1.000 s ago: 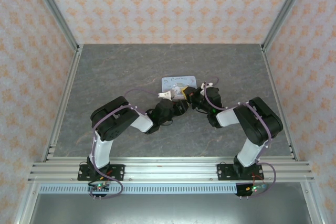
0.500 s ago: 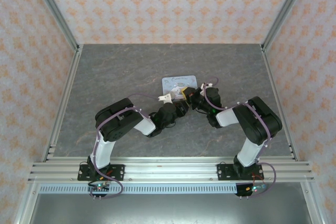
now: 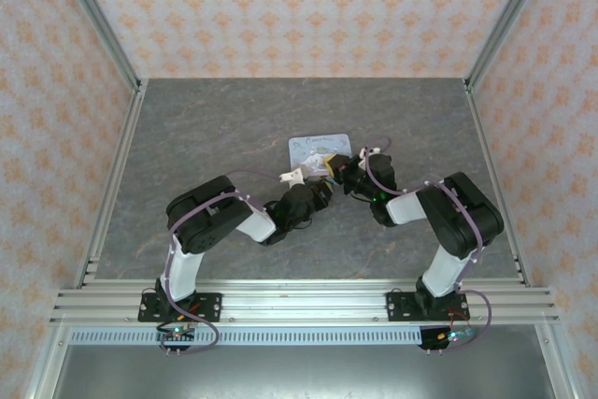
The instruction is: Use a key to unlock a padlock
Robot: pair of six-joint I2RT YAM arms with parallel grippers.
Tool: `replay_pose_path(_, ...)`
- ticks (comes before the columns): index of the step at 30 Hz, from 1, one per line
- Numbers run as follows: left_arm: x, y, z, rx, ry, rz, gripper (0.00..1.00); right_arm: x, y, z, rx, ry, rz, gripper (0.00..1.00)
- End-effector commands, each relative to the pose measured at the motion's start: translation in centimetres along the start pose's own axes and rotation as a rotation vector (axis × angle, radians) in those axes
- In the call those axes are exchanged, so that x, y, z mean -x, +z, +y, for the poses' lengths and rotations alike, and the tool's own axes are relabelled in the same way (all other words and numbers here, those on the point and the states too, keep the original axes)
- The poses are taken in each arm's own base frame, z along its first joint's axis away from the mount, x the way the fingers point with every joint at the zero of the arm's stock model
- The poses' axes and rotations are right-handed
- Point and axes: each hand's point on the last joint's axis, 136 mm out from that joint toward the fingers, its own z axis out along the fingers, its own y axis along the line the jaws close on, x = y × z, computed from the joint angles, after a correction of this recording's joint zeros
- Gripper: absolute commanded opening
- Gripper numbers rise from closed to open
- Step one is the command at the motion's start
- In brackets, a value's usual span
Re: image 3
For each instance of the light blue cartoon tin box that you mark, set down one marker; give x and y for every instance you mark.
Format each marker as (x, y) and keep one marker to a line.
(313, 151)

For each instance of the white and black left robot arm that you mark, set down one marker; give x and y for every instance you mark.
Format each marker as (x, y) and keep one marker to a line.
(210, 221)

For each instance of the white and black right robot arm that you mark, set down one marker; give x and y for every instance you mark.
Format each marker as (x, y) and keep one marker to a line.
(439, 273)

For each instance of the grey metal sheet shelf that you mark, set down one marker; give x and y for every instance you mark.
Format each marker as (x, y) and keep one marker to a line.
(299, 373)

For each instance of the aluminium cross rail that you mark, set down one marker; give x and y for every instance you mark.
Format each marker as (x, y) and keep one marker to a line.
(299, 303)

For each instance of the aluminium side rail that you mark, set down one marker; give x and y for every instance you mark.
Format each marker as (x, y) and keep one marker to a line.
(121, 165)
(490, 165)

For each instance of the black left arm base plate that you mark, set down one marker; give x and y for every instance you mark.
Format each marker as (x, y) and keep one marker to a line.
(210, 301)

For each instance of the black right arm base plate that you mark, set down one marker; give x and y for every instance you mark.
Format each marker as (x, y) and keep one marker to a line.
(397, 301)

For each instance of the aluminium corner post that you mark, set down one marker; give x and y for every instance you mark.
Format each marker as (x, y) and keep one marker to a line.
(98, 20)
(509, 20)

